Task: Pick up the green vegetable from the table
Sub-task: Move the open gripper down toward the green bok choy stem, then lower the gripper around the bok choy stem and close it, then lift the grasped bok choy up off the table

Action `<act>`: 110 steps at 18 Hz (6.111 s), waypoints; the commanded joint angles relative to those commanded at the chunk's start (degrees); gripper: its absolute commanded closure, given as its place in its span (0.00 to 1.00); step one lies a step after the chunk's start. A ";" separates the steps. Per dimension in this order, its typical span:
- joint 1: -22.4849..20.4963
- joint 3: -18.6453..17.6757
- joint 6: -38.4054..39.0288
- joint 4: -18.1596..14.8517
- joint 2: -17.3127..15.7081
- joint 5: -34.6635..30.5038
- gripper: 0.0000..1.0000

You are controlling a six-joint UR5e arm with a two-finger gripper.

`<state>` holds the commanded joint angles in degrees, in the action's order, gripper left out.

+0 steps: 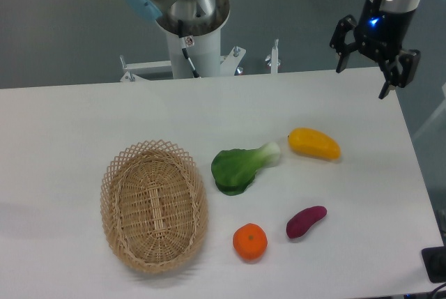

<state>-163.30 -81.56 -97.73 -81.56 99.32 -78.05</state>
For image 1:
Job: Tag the woven wicker basket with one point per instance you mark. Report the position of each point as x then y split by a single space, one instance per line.
153 206

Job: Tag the orange tangerine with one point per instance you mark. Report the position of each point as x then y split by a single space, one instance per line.
250 242

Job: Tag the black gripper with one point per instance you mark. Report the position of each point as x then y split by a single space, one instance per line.
378 36

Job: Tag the yellow mango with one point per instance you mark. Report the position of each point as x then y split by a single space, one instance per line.
311 142

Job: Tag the purple sweet potato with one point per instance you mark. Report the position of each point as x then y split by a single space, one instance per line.
302 222

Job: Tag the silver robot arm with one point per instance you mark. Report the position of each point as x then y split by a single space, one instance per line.
393 6

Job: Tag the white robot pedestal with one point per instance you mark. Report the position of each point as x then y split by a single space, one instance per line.
202 51

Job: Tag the green bok choy vegetable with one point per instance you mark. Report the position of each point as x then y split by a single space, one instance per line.
234 170

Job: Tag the black device at table edge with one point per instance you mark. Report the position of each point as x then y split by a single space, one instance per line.
434 263

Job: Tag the white metal base frame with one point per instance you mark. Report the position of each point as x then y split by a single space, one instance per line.
229 65

